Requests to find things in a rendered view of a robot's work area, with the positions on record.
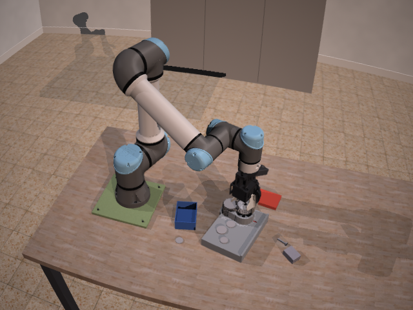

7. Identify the silver toothed gear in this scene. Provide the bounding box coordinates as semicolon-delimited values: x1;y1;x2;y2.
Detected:
237;200;251;214

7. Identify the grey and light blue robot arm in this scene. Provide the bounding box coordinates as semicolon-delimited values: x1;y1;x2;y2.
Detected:
113;37;269;209

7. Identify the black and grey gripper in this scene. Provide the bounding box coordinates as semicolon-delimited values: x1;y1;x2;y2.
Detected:
229;168;261;214

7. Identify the red flat rectangular block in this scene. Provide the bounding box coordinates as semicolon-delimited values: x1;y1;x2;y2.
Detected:
258;189;281;210

